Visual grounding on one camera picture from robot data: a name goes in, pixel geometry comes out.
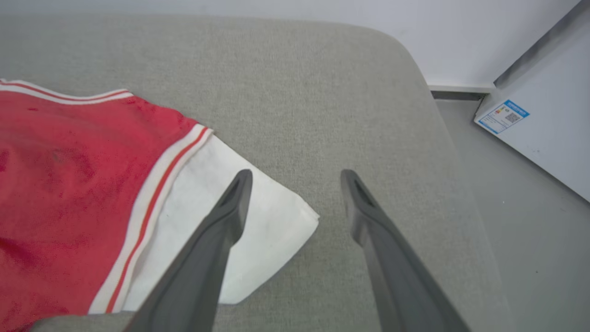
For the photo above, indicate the blue white label sticker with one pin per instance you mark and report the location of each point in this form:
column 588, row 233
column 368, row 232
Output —
column 503, row 116

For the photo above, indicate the white appliance cabinet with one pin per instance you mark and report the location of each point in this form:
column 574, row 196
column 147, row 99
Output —
column 553, row 115

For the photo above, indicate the red and white shirt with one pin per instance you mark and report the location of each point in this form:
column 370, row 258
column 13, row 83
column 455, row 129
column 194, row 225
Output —
column 69, row 184

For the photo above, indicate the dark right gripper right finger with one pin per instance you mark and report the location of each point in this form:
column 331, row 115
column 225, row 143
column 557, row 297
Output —
column 396, row 276

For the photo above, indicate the grey fabric sofa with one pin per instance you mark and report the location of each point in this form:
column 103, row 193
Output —
column 299, row 92

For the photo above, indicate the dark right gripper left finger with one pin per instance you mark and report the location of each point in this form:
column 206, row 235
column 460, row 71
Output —
column 207, row 258

